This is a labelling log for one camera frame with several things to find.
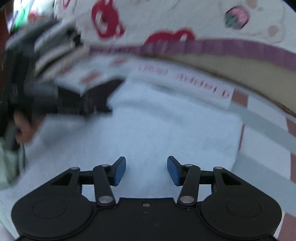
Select light grey printed t-shirt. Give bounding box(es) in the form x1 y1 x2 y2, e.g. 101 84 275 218
1 81 242 236

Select stack of folded clothes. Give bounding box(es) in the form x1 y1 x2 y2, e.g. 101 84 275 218
3 20 90 82

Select left hand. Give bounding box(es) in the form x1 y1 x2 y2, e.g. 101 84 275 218
14 111 46 146

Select light green quilted blanket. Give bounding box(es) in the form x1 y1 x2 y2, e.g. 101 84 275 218
0 137 26 190

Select checked happy dog rug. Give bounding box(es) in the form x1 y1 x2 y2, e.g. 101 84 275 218
53 54 296 239

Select red bear print bedsheet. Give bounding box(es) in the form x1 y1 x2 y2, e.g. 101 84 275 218
54 1 295 70

